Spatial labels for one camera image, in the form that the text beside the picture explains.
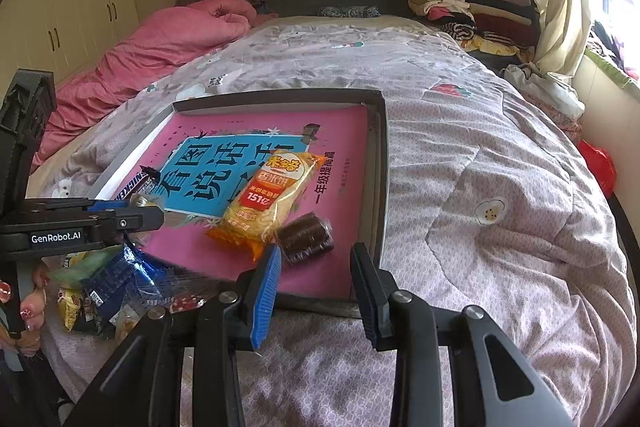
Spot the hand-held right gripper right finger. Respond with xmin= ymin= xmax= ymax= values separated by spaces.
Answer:
xmin=350 ymin=242 xmax=576 ymax=427

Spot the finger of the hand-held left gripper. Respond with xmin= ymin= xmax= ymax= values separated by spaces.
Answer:
xmin=85 ymin=198 xmax=133 ymax=212
xmin=87 ymin=207 xmax=166 ymax=235

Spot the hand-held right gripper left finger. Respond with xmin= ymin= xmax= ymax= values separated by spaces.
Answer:
xmin=65 ymin=244 xmax=283 ymax=427

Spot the brown chocolate bar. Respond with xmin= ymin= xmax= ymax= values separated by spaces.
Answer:
xmin=112 ymin=166 xmax=166 ymax=208

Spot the light green snack bag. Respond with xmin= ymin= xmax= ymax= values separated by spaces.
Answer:
xmin=47 ymin=247 xmax=126 ymax=288

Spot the dark round cookie packet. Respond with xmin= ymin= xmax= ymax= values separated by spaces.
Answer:
xmin=272 ymin=213 xmax=335 ymax=265

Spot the clear packet with red bits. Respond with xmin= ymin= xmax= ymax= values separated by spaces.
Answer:
xmin=140 ymin=274 xmax=221 ymax=315

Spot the orange rice cracker packet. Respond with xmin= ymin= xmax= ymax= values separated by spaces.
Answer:
xmin=205 ymin=148 xmax=326 ymax=264

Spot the beige cake packet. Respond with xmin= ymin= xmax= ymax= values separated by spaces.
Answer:
xmin=112 ymin=307 xmax=151 ymax=343

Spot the yellow black snack packet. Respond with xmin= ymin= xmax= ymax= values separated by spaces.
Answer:
xmin=56 ymin=287 xmax=96 ymax=333

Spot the shallow dark cardboard box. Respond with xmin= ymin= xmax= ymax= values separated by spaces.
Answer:
xmin=92 ymin=88 xmax=388 ymax=319

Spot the person's left hand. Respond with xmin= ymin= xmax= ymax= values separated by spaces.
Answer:
xmin=0 ymin=272 xmax=51 ymax=358

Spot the blue cookie packet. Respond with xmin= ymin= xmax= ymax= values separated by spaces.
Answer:
xmin=80 ymin=242 xmax=173 ymax=325

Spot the cream wardrobe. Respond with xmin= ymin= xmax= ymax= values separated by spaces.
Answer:
xmin=0 ymin=0 xmax=141 ymax=108

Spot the pink blue book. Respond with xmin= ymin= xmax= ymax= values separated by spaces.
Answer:
xmin=107 ymin=102 xmax=373 ymax=298

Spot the pink duvet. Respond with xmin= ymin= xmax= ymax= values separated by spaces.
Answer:
xmin=30 ymin=0 xmax=278 ymax=172

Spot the red plastic bag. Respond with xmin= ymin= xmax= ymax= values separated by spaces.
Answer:
xmin=579 ymin=139 xmax=617 ymax=198

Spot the white crumpled cloth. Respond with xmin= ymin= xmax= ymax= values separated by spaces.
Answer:
xmin=502 ymin=62 xmax=586 ymax=120

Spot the dark patterned pillow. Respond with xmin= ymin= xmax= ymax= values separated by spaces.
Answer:
xmin=317 ymin=5 xmax=381 ymax=20

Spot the stack of folded clothes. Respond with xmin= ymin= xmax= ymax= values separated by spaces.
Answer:
xmin=407 ymin=0 xmax=543 ymax=58

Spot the green windowsill cloth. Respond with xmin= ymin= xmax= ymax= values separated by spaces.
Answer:
xmin=582 ymin=47 xmax=640 ymax=92

